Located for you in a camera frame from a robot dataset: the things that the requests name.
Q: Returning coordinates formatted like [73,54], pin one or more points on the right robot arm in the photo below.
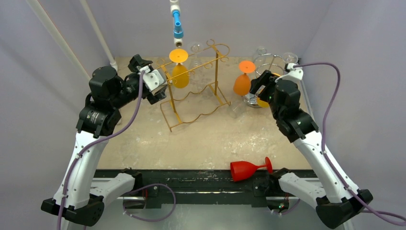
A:
[339,198]

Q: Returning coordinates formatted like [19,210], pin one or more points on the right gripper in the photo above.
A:
[265,84]

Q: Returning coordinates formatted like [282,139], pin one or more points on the yellow plastic goblet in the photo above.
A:
[262,103]
[180,78]

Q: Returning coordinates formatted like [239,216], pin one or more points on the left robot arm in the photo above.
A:
[76,201]

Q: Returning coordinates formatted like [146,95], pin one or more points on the gold wire glass rack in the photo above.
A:
[186,105]

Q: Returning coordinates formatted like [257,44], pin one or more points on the black mounting base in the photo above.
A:
[207,187]

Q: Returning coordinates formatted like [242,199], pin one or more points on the red plastic goblet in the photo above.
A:
[242,170]

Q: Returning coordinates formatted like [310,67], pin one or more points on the clear champagne flute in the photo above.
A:
[291,60]

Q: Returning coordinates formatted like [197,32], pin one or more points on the round clear wine glass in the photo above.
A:
[196,74]

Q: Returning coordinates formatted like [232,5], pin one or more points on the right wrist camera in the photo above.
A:
[293,73]

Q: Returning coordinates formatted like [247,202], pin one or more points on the white PVC pipe frame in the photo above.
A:
[73,27]

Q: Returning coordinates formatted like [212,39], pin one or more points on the orange plastic goblet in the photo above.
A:
[243,83]

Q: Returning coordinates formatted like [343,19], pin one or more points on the patterned clear goblet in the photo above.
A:
[259,57]

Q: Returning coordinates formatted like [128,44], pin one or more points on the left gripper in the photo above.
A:
[136,62]

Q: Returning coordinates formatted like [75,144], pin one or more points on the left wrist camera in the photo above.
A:
[152,78]

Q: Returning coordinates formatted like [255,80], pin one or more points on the blue pipe fitting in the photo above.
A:
[178,30]

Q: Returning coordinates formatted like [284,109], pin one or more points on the chrome round glass rack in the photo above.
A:
[268,67]

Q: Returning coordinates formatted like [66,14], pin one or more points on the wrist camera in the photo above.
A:
[152,78]
[293,73]

